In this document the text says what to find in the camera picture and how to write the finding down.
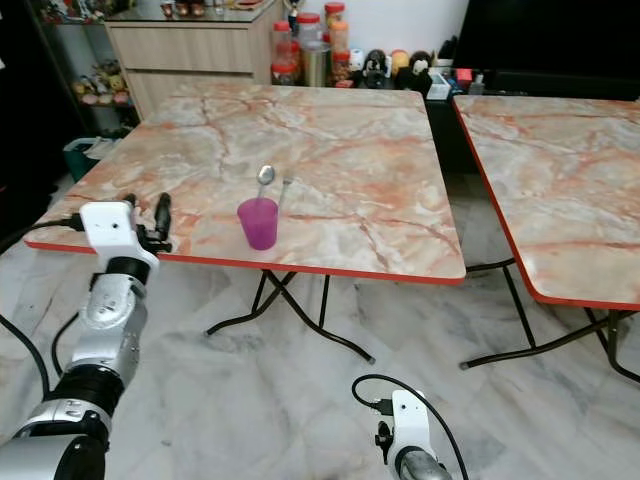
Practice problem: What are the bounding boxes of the marble top folding table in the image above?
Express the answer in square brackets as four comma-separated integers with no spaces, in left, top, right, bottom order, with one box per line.
[453,95,640,386]
[25,82,468,366]

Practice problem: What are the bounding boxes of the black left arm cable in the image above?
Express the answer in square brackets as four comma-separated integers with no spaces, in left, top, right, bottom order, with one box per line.
[1,213,84,396]

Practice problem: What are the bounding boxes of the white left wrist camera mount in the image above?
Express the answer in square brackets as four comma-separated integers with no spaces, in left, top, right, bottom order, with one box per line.
[80,201,161,263]

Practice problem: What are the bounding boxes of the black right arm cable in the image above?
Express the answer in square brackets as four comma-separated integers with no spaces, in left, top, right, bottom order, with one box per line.
[352,374,471,480]

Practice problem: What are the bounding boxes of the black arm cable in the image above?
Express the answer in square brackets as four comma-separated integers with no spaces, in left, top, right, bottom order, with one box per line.
[1,213,84,396]
[352,374,471,480]

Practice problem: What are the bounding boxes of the black and white plush toy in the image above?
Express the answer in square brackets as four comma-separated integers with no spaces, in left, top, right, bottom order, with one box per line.
[348,48,367,85]

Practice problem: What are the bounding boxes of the green plastic bin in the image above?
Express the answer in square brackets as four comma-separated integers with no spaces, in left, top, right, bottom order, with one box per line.
[63,137,121,181]

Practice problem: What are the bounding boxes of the purple plastic cup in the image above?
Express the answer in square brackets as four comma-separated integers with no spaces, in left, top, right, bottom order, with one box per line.
[237,197,279,251]

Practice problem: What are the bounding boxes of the silver metal tin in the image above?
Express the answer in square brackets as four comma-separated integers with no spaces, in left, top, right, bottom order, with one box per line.
[303,42,333,89]

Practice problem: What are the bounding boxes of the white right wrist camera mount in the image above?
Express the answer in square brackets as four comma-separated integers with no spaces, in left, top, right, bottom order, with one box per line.
[390,390,431,456]

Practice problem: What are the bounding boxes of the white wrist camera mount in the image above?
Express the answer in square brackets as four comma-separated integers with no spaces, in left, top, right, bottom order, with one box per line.
[80,201,161,263]
[390,390,431,456]

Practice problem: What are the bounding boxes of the glass shelf with figurines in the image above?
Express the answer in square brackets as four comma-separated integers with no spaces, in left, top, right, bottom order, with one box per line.
[35,0,131,136]

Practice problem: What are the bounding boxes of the metal spoon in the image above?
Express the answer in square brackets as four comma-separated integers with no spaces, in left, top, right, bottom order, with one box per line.
[255,165,275,201]

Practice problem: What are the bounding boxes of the black television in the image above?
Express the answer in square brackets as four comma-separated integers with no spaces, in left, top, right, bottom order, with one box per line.
[453,0,640,73]

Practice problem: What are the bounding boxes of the light wooden drawer cabinet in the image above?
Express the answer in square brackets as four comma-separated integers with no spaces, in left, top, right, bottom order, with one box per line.
[105,5,281,121]

